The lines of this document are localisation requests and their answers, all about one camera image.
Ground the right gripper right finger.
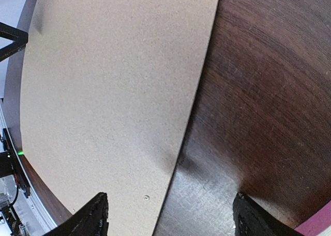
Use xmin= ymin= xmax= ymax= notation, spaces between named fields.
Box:
xmin=233 ymin=192 xmax=301 ymax=236

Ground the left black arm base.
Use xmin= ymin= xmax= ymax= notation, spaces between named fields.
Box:
xmin=1 ymin=129 xmax=31 ymax=198

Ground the brown backing board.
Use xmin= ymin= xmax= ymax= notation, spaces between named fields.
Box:
xmin=21 ymin=0 xmax=218 ymax=235

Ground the pink wooden picture frame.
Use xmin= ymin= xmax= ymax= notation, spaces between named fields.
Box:
xmin=295 ymin=201 xmax=331 ymax=235

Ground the front aluminium rail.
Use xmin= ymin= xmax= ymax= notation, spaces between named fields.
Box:
xmin=1 ymin=99 xmax=57 ymax=235

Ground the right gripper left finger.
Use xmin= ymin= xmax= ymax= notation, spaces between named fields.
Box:
xmin=48 ymin=192 xmax=109 ymax=236

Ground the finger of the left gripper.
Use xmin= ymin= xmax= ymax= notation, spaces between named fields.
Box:
xmin=1 ymin=22 xmax=28 ymax=61

